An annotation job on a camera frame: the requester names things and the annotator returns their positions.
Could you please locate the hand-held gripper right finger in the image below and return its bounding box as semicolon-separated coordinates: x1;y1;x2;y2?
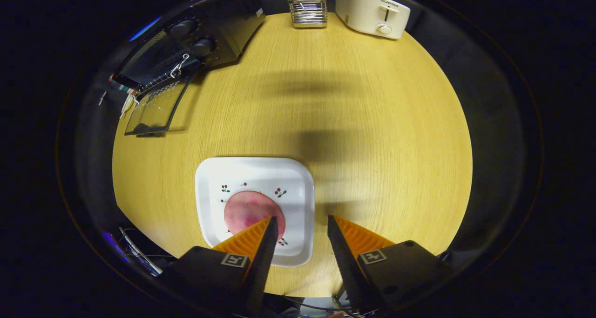
327;215;452;315

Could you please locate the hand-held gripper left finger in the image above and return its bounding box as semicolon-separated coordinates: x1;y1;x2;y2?
161;216;279;316

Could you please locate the clear plastic water bottle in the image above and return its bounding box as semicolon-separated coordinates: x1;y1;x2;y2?
109;74;140;95

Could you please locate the pink ham slice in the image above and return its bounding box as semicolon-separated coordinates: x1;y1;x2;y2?
223;191;286;240

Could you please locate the white square plate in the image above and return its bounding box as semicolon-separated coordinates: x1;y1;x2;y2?
195;157;315;267

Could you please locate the black toaster oven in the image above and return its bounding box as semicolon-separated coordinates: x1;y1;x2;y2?
112;0;267;137

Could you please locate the white pop-up toaster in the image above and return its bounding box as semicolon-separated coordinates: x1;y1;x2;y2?
334;0;411;40

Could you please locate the metal wire holder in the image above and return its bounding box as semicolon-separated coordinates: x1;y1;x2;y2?
287;0;328;29

